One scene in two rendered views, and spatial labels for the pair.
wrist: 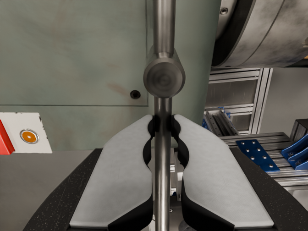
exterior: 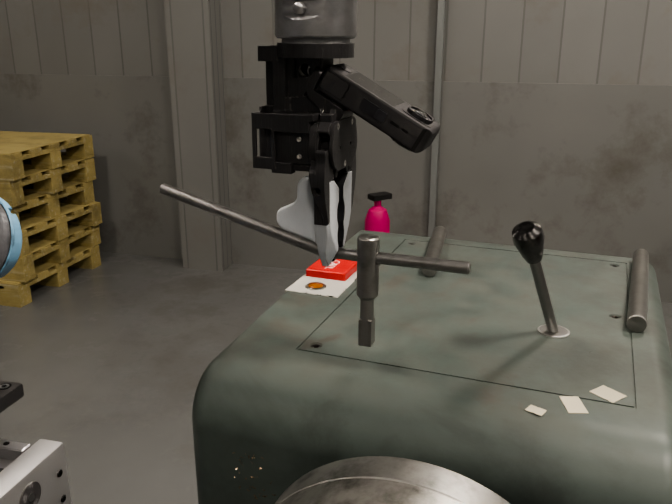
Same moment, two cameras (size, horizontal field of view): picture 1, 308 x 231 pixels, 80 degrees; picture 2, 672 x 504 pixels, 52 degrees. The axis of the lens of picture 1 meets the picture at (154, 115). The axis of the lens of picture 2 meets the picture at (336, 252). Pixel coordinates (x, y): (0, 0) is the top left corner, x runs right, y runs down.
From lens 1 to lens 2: 0.64 m
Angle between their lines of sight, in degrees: 64
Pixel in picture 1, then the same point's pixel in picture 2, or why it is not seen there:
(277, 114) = not seen: outside the picture
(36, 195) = (50, 404)
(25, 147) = (304, 280)
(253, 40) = (312, 478)
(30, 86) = not seen: hidden behind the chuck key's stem
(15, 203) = (71, 366)
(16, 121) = (337, 286)
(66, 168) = not seen: hidden behind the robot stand
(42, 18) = (419, 323)
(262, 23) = (336, 471)
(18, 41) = (407, 309)
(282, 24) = (324, 488)
